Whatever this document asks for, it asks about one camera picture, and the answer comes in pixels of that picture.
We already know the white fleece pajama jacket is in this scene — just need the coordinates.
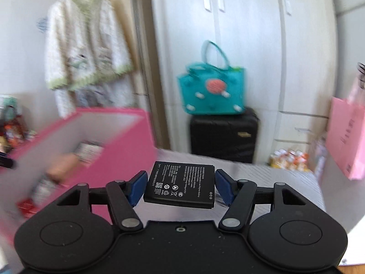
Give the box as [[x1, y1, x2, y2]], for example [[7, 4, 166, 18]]
[[45, 0, 135, 90]]

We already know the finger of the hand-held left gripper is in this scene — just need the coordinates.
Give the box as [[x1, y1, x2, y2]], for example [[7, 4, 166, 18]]
[[0, 152, 17, 169]]

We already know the teal felt handbag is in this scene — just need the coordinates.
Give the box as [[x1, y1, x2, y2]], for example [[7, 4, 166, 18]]
[[176, 40, 246, 116]]

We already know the red snack packet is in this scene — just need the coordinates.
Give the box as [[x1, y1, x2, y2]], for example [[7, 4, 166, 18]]
[[0, 118, 29, 150]]

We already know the row of orange bottles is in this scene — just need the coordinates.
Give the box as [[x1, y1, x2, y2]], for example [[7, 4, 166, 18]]
[[269, 148, 311, 172]]

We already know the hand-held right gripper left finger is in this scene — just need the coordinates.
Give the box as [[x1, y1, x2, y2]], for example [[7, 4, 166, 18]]
[[50, 170, 149, 232]]

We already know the black battery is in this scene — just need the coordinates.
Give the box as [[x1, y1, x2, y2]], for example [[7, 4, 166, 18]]
[[143, 161, 216, 210]]

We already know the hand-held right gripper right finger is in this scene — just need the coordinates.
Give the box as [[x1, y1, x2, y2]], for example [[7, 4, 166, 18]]
[[214, 169, 313, 232]]

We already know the pink paper bag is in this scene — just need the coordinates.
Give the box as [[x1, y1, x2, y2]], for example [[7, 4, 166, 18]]
[[325, 77, 365, 181]]

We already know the black suitcase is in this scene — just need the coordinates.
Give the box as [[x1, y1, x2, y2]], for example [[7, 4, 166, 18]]
[[190, 107, 259, 164]]

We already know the pink cardboard box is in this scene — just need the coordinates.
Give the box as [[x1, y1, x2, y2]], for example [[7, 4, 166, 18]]
[[0, 107, 158, 244]]

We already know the small green white jar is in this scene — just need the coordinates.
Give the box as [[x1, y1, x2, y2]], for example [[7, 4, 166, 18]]
[[0, 95, 18, 112]]

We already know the white wardrobe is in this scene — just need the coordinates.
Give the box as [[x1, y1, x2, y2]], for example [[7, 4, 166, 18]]
[[150, 0, 338, 166]]

